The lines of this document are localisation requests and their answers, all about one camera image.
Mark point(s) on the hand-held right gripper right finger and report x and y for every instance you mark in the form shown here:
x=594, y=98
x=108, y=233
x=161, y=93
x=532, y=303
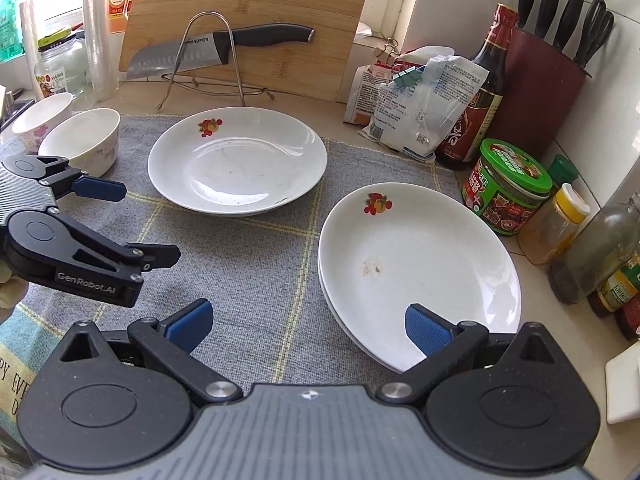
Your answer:
x=425, y=330

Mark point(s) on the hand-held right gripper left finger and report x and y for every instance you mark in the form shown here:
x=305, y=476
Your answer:
x=190, y=324

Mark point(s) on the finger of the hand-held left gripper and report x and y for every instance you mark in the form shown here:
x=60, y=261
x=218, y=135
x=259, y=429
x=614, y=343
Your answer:
x=155, y=256
x=100, y=189

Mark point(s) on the plain white bowl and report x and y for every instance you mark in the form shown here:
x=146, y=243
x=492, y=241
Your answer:
x=95, y=145

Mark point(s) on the stained white floral plate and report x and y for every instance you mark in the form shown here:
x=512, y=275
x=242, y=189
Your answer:
x=425, y=260

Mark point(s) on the white bowl pink flowers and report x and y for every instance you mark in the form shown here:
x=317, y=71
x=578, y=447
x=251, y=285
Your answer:
x=35, y=132

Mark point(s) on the person's left hand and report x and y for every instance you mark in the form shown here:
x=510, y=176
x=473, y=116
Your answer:
x=12, y=295

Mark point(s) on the grey checked cloth mat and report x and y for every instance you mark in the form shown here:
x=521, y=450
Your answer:
x=250, y=260

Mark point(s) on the stainless steel sink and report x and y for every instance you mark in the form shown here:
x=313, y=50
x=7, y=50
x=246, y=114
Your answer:
x=15, y=110

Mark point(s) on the glass jar yellow-green lid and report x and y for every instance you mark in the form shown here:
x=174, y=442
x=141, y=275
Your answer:
x=60, y=70

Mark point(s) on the yellow lid spice jar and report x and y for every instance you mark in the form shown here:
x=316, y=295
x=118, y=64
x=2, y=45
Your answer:
x=545, y=235

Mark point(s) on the clear plastic film roll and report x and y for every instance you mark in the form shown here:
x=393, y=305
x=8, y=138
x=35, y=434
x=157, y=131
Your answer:
x=102, y=35

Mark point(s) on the green lid sauce jar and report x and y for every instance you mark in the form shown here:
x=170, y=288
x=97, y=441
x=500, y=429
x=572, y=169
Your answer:
x=505, y=195

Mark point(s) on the white plastic bag roll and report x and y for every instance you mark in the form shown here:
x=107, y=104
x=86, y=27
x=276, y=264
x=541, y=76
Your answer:
x=30, y=35

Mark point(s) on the red cap glass bottle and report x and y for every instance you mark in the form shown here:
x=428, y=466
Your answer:
x=590, y=260

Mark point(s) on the clear bottle green label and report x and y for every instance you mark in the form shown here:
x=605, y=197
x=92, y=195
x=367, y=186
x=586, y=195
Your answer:
x=622, y=285

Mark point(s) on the white plastic container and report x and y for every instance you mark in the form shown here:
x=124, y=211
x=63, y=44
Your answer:
x=625, y=385

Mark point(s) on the small green lid jar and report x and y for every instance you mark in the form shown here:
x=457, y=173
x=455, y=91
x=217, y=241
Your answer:
x=562, y=170

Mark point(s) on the dark soy sauce bottle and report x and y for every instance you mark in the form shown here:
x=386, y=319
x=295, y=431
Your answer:
x=480, y=125

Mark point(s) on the white crumpled packet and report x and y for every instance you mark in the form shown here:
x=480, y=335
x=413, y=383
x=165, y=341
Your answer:
x=415, y=115

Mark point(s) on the bamboo cutting board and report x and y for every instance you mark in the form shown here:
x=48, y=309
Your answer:
x=250, y=0

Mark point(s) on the teal bag clip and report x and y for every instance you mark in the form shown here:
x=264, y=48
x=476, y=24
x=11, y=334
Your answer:
x=407, y=76

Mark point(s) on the dark red knife block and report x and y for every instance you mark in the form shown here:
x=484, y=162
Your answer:
x=540, y=95

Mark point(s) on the black kitchen scissors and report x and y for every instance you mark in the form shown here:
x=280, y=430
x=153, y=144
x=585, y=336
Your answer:
x=592, y=35

